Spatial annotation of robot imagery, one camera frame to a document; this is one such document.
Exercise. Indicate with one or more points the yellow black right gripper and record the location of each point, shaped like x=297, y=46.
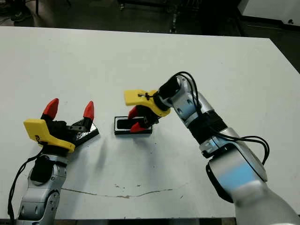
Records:
x=145, y=103

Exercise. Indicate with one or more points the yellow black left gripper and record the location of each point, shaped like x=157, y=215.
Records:
x=47, y=138

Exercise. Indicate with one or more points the glossy black box lid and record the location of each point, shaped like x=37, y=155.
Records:
x=92, y=132

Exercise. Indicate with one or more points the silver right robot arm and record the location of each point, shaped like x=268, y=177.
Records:
x=234, y=168

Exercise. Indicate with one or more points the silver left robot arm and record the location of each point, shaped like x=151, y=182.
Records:
x=39, y=194

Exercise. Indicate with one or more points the black box with white insert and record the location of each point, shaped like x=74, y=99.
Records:
x=122, y=133

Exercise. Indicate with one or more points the person in black clothes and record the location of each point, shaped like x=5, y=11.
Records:
x=18, y=16

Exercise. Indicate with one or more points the white cabinet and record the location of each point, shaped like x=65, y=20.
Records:
x=269, y=8

